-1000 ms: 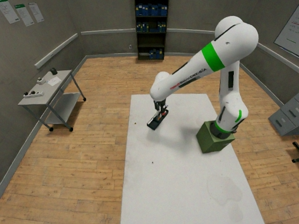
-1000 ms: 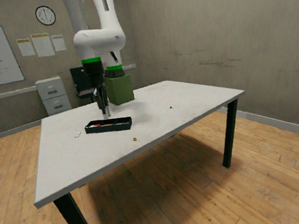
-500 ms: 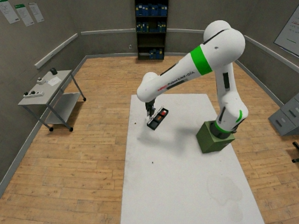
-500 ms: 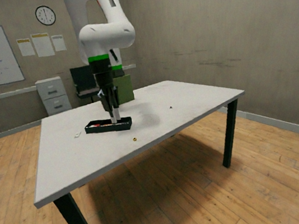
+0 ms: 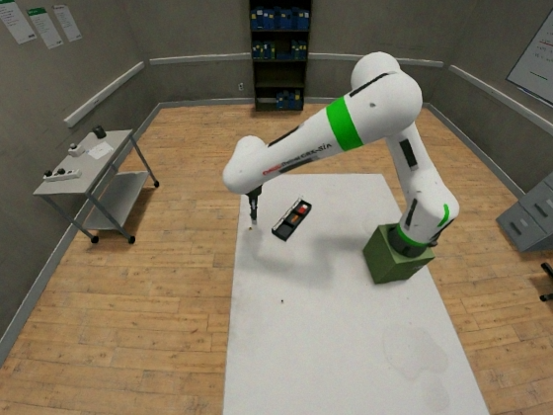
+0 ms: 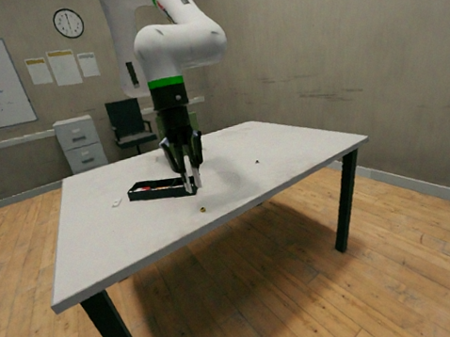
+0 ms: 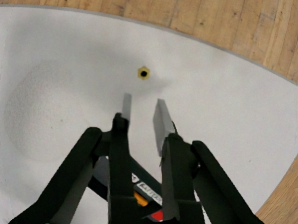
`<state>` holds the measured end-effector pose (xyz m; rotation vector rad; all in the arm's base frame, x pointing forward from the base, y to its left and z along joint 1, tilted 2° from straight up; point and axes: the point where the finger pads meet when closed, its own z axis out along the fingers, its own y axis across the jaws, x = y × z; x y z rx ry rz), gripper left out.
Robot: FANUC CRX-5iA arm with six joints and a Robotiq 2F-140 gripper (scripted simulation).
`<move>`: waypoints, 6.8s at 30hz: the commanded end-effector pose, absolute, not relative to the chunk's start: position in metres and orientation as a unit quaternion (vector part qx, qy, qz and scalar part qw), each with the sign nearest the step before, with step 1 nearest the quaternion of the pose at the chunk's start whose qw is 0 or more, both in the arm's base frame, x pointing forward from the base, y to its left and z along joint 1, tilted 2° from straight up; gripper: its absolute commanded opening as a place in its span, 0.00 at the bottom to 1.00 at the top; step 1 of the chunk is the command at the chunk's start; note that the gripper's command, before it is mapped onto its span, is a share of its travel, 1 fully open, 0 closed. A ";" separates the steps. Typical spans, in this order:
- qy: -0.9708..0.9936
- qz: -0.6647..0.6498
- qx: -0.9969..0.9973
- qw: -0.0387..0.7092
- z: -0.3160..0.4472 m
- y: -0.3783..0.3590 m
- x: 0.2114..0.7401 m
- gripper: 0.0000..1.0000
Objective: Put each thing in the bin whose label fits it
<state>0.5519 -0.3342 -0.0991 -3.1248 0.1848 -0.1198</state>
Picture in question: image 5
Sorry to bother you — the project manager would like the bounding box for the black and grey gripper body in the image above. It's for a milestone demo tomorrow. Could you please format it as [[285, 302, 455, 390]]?
[[245, 187, 262, 203]]

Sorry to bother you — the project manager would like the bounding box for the dark grey three-compartment bin rack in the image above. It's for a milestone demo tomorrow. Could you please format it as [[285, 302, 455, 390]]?
[[272, 199, 312, 241]]

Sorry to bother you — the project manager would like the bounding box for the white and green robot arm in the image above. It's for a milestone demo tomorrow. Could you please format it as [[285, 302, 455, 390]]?
[[223, 52, 459, 258]]

